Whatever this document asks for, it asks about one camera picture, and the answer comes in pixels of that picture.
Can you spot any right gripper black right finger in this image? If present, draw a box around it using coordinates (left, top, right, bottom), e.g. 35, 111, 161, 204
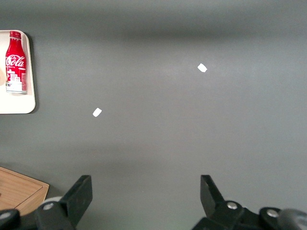
191, 174, 262, 230

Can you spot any beige plastic tray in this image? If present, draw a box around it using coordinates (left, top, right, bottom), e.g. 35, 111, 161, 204
0, 29, 36, 115

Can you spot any red cola bottle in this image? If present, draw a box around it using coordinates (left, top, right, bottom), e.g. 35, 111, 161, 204
5, 31, 28, 94

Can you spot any wooden drawer cabinet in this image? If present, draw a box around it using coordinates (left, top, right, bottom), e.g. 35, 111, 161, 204
0, 166, 50, 212

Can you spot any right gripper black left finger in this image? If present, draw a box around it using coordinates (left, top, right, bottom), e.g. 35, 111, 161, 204
35, 174, 94, 230

